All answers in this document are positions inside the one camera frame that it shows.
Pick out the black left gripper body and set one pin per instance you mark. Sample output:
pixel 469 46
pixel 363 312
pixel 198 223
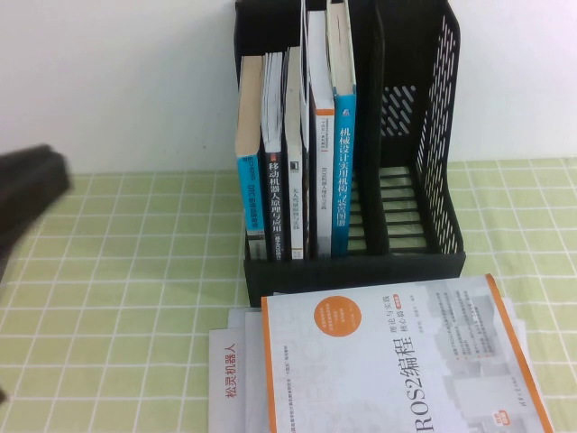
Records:
pixel 9 239

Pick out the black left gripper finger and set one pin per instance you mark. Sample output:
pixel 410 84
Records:
pixel 36 176

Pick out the white orange ROS2 programming book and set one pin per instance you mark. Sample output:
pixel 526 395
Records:
pixel 383 361

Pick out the cyan spine thick book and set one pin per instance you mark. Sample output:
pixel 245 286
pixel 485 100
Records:
pixel 252 194

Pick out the black spine robot book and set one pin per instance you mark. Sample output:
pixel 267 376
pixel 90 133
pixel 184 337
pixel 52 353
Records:
pixel 275 198

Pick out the white spine book black logo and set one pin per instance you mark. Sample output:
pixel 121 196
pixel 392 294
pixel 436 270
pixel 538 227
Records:
pixel 297 203

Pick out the white orange striped spine book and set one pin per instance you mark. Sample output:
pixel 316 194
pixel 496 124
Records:
pixel 325 180

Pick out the blue spine mechanism book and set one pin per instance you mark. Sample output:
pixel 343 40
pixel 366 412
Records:
pixel 345 180

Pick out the black plastic book holder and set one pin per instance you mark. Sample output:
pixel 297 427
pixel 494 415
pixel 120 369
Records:
pixel 405 135

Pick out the plain white paper sheet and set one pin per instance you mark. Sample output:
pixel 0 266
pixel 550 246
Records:
pixel 236 318
pixel 254 352

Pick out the white booklet red lettering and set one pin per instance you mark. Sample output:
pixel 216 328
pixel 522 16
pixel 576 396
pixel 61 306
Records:
pixel 225 397

